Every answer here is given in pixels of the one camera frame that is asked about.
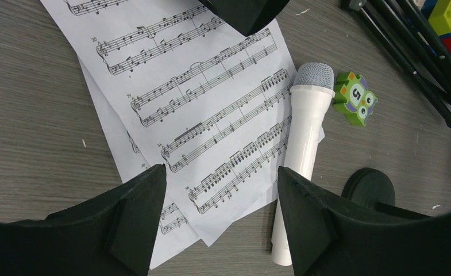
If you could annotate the black music stand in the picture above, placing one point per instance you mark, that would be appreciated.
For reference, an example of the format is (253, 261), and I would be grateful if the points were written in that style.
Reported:
(399, 26)

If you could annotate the black microphone stand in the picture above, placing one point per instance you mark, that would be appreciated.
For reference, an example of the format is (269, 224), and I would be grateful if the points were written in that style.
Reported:
(374, 190)

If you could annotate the green owl number block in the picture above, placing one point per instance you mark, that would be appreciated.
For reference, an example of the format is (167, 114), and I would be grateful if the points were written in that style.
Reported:
(353, 98)

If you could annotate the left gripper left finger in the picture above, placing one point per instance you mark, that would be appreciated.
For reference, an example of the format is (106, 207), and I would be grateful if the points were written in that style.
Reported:
(27, 247)

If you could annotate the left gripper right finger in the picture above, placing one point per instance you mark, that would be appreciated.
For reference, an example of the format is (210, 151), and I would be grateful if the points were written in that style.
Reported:
(330, 235)

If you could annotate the colourful toy brick car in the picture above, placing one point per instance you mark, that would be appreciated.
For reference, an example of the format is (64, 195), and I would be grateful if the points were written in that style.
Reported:
(438, 14)

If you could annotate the white toy microphone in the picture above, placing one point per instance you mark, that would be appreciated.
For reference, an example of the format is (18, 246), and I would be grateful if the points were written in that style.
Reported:
(311, 95)

